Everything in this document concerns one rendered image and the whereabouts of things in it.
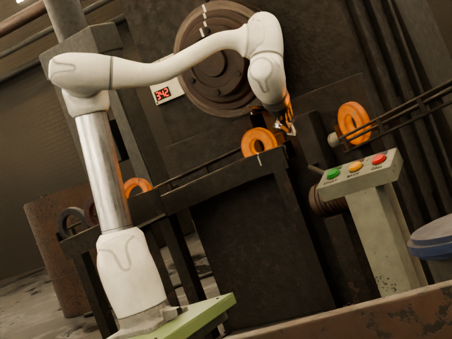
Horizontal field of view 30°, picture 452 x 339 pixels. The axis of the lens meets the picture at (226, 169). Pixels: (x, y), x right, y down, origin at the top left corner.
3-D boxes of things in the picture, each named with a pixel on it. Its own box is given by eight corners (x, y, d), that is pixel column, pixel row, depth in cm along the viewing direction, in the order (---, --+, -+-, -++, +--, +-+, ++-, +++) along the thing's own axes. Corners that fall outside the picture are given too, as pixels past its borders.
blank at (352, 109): (364, 150, 307) (358, 153, 305) (340, 121, 314) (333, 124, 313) (376, 122, 295) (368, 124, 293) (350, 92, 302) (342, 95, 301)
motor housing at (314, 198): (363, 311, 327) (316, 182, 326) (416, 300, 316) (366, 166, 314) (351, 323, 316) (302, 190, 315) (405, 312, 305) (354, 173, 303)
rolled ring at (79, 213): (77, 202, 394) (81, 200, 397) (50, 216, 403) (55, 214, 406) (94, 238, 393) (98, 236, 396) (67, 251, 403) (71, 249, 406)
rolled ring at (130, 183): (114, 187, 388) (120, 187, 391) (123, 224, 382) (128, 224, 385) (143, 171, 379) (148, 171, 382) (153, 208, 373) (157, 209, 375)
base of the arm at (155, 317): (163, 329, 229) (155, 310, 229) (107, 344, 242) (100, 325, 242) (200, 306, 244) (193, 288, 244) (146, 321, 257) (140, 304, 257)
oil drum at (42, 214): (97, 297, 663) (58, 191, 660) (155, 281, 632) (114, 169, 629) (48, 325, 612) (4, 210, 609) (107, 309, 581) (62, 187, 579)
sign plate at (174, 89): (159, 104, 376) (144, 66, 376) (205, 85, 363) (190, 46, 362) (156, 105, 374) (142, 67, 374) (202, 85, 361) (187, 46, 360)
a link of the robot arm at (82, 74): (111, 47, 245) (110, 56, 258) (48, 43, 242) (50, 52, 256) (109, 92, 244) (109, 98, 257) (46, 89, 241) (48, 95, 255)
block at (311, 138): (321, 170, 339) (301, 114, 338) (339, 165, 334) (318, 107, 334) (311, 176, 329) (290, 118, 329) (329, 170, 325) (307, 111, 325)
